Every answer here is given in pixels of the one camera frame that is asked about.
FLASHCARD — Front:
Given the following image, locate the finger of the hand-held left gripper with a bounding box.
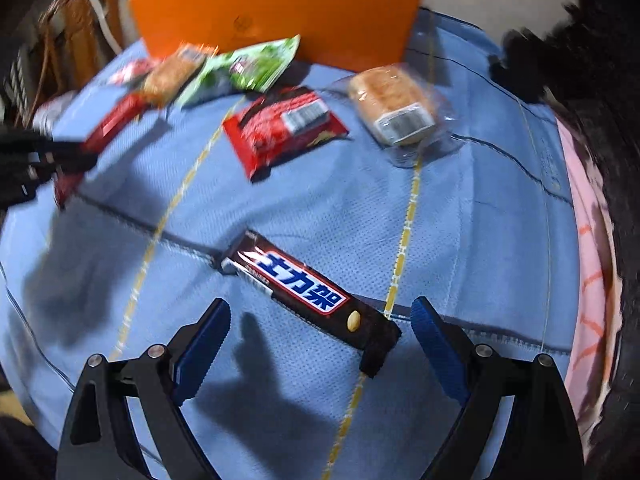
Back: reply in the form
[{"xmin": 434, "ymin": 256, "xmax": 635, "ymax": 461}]
[
  {"xmin": 30, "ymin": 154, "xmax": 99, "ymax": 183},
  {"xmin": 30, "ymin": 134, "xmax": 83, "ymax": 156}
]

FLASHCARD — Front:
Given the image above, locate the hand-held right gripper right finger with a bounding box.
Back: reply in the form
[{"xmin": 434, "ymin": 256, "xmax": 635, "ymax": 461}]
[{"xmin": 411, "ymin": 296, "xmax": 586, "ymax": 480}]

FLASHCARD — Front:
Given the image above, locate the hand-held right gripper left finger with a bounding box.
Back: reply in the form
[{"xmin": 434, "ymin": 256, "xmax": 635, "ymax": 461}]
[{"xmin": 55, "ymin": 297, "xmax": 232, "ymax": 480}]

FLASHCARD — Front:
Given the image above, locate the red bar packet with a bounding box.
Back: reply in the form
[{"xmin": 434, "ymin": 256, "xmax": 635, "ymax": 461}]
[{"xmin": 52, "ymin": 91, "xmax": 151, "ymax": 208}]

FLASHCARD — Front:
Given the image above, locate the brown chocolate bar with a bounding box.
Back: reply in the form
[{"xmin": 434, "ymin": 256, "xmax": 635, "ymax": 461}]
[{"xmin": 220, "ymin": 230, "xmax": 402, "ymax": 378}]

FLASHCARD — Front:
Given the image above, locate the orange cardboard box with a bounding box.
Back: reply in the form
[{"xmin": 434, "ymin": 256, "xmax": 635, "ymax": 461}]
[{"xmin": 129, "ymin": 0, "xmax": 427, "ymax": 73}]

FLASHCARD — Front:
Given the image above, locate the white and red snack packet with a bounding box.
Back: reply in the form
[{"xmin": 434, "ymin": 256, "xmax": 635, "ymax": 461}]
[{"xmin": 106, "ymin": 57, "xmax": 161, "ymax": 86}]

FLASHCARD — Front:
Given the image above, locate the brown wooden chair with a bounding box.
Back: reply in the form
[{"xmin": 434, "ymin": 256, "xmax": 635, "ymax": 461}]
[{"xmin": 30, "ymin": 0, "xmax": 126, "ymax": 121}]

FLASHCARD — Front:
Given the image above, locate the blue checked tablecloth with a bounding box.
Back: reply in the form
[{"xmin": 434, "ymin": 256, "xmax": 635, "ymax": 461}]
[{"xmin": 0, "ymin": 7, "xmax": 576, "ymax": 480}]

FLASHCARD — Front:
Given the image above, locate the orange cracker packet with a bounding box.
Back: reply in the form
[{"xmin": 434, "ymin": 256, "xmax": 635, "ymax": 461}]
[{"xmin": 134, "ymin": 44, "xmax": 216, "ymax": 110}]

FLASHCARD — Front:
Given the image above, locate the pink patterned cloth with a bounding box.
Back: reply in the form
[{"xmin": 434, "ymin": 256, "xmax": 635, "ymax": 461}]
[{"xmin": 555, "ymin": 120, "xmax": 626, "ymax": 441}]

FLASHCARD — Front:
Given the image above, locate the green snack packet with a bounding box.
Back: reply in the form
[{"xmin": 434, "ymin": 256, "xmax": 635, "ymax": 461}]
[{"xmin": 175, "ymin": 35, "xmax": 302, "ymax": 110}]

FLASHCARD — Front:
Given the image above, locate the bread bun in clear packet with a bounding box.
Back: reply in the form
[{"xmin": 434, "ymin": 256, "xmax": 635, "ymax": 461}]
[{"xmin": 330, "ymin": 64, "xmax": 463, "ymax": 168}]

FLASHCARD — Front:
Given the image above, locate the dark carved wooden furniture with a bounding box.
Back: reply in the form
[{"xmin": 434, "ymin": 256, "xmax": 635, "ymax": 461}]
[{"xmin": 487, "ymin": 0, "xmax": 640, "ymax": 480}]

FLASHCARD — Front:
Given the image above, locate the white power cable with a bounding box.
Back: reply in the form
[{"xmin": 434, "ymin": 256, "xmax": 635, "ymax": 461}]
[{"xmin": 82, "ymin": 0, "xmax": 121, "ymax": 53}]

